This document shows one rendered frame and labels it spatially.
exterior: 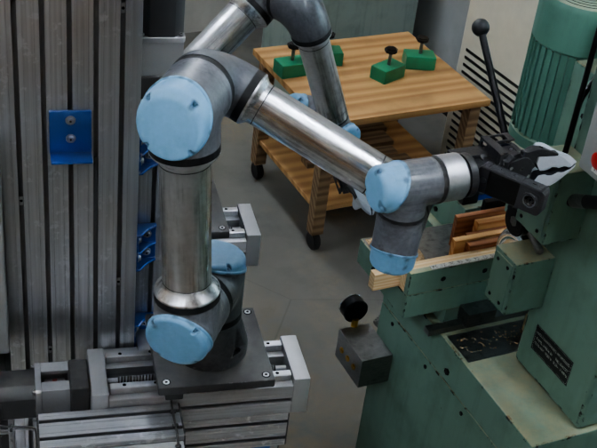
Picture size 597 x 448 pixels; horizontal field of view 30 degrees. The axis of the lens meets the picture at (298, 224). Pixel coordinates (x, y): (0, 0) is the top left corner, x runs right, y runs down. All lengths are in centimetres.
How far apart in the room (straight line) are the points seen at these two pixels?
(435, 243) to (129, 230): 68
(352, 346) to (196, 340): 70
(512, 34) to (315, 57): 153
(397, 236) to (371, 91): 214
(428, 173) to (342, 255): 222
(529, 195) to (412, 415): 92
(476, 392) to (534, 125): 54
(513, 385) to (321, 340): 135
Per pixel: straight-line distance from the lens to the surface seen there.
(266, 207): 411
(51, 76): 198
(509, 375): 229
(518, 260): 211
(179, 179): 178
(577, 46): 211
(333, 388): 336
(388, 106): 376
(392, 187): 167
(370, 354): 254
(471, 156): 176
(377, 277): 224
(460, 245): 236
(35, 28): 194
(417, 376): 247
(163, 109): 171
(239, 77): 182
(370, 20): 465
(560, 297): 216
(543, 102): 218
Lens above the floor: 224
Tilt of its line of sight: 34 degrees down
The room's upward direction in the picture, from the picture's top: 7 degrees clockwise
